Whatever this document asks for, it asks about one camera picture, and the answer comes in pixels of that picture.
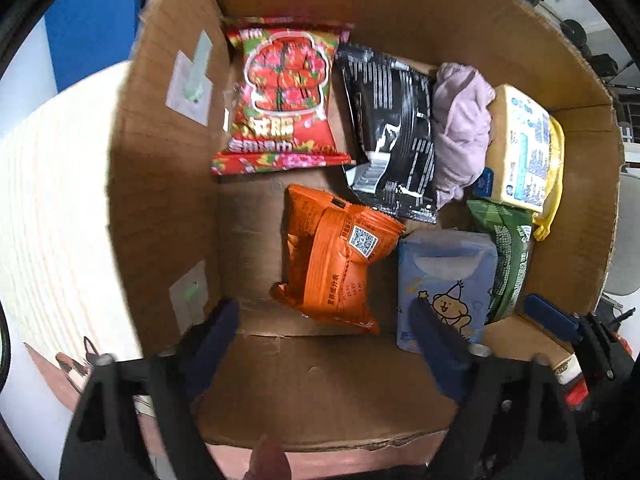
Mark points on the red floral packet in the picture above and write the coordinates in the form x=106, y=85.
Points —
x=285, y=90

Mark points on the blue board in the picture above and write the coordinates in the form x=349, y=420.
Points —
x=90, y=20

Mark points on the blue cartoon tissue pack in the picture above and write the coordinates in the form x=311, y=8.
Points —
x=450, y=270

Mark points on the purple cloth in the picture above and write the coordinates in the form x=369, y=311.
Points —
x=460, y=130

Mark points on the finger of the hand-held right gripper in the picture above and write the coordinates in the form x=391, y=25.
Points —
x=550, y=315

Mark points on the black foil packet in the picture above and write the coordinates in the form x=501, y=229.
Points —
x=395, y=125

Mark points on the silver and yellow soft pouch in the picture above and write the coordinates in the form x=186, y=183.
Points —
x=555, y=160

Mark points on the orange snack packet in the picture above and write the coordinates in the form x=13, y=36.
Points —
x=330, y=260

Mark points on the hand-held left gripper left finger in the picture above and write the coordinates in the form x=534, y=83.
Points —
x=215, y=342

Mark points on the red bag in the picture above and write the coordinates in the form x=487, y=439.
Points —
x=575, y=391

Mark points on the green packet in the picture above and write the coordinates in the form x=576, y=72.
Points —
x=510, y=250

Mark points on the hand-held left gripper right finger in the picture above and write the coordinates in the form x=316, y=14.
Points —
x=440, y=352

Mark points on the cardboard box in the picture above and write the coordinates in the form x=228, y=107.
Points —
x=325, y=390

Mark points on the person's left hand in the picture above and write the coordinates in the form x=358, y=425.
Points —
x=268, y=460

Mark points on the yellow sponge pack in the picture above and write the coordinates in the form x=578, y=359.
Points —
x=520, y=150

